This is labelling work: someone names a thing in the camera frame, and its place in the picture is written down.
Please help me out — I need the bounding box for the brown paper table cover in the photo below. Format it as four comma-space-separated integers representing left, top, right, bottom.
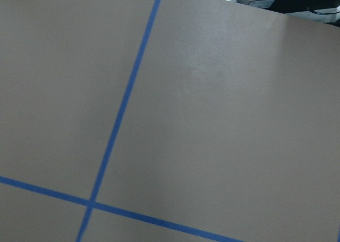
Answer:
1, 0, 339, 241

